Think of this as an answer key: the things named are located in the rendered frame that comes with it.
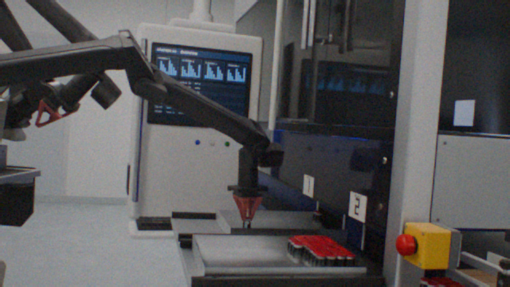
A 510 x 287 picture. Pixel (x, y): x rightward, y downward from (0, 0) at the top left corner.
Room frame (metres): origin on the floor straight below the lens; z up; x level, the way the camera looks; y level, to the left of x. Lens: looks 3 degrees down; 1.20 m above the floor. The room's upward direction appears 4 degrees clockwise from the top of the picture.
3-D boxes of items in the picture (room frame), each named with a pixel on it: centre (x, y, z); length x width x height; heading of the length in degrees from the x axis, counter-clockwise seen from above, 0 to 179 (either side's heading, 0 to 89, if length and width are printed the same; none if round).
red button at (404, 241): (0.85, -0.30, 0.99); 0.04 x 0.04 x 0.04; 13
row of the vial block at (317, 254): (1.07, -0.15, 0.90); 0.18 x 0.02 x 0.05; 12
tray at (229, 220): (1.41, -0.10, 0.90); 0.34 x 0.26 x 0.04; 103
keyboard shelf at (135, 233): (1.74, 0.21, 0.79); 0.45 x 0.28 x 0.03; 107
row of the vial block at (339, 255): (1.08, -0.19, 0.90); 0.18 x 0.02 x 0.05; 12
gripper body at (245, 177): (1.32, 0.00, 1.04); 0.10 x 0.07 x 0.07; 117
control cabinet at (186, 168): (1.92, 0.24, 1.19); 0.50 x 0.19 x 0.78; 107
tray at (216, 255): (1.05, -0.06, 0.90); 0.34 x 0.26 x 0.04; 102
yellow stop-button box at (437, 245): (0.86, -0.35, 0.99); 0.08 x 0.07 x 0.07; 103
